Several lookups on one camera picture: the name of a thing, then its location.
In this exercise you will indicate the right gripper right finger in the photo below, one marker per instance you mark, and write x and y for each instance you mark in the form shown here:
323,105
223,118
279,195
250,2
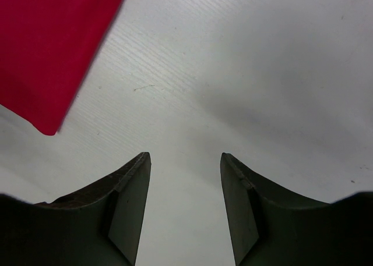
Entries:
272,225

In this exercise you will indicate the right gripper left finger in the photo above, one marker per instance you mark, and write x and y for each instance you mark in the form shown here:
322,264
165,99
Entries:
99,224

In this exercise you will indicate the bright red t shirt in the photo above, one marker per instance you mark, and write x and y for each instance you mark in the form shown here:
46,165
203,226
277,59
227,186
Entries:
47,47

